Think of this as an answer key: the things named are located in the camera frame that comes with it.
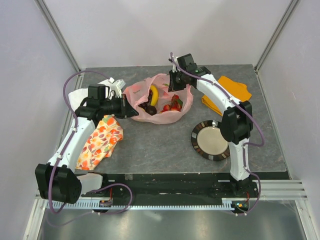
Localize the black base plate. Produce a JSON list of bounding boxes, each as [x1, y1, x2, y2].
[[82, 171, 258, 201]]

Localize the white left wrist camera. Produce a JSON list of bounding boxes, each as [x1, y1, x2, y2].
[[107, 77, 126, 98]]

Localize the white cloth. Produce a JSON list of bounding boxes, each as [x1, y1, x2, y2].
[[68, 77, 115, 112]]

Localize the pink plastic bag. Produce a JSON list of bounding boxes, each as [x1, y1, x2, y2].
[[124, 73, 194, 125]]

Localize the yellow fake banana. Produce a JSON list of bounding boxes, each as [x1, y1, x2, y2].
[[149, 85, 159, 106]]

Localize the orange cloth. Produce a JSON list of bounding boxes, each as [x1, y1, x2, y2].
[[201, 76, 252, 116]]

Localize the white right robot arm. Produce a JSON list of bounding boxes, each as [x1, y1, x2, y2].
[[168, 52, 253, 197]]

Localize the dark fake plum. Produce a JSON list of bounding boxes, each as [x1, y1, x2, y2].
[[145, 105, 157, 116]]

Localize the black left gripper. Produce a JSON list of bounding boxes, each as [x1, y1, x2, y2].
[[100, 94, 139, 119]]

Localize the dark rimmed ceramic plate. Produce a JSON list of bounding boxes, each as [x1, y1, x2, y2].
[[190, 120, 230, 162]]

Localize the fake purple grapes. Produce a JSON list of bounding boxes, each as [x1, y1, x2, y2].
[[138, 90, 153, 110]]

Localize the grey cable duct rail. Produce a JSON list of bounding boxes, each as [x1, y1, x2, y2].
[[46, 198, 248, 210]]

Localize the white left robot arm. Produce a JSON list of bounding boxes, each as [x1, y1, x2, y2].
[[35, 84, 139, 204]]

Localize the floral patterned cloth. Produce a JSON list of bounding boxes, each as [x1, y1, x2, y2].
[[75, 115, 124, 171]]

